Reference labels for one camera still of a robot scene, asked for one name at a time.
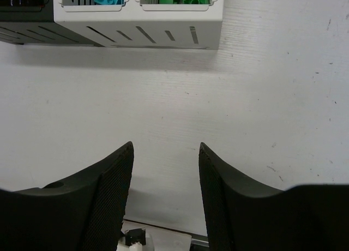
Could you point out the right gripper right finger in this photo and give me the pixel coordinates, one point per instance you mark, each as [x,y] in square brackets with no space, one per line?
[244,214]

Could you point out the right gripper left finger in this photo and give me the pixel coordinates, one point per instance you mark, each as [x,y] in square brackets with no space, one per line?
[83,211]

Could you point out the white double bin container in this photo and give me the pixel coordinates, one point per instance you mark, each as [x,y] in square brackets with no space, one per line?
[143,23]

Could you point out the black double bin container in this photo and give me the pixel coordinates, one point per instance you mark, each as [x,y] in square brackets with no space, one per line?
[32,22]

